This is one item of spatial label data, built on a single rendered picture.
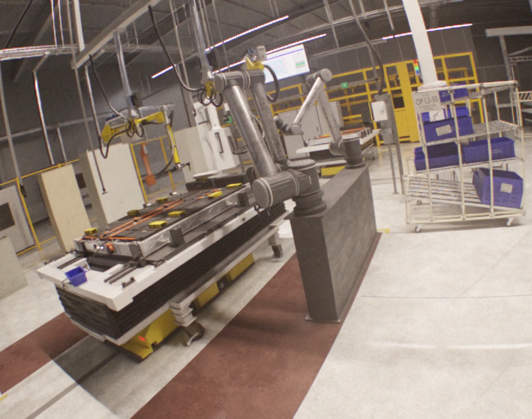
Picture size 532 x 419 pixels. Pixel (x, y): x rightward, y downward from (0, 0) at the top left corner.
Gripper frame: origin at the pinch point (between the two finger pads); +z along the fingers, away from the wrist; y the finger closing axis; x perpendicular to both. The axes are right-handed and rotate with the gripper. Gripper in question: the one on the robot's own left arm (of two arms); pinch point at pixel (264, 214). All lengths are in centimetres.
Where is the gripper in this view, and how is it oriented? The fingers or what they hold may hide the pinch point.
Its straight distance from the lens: 247.3
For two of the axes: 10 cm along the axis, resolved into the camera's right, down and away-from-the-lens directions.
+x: 4.7, -3.3, 8.2
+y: 8.5, -0.6, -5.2
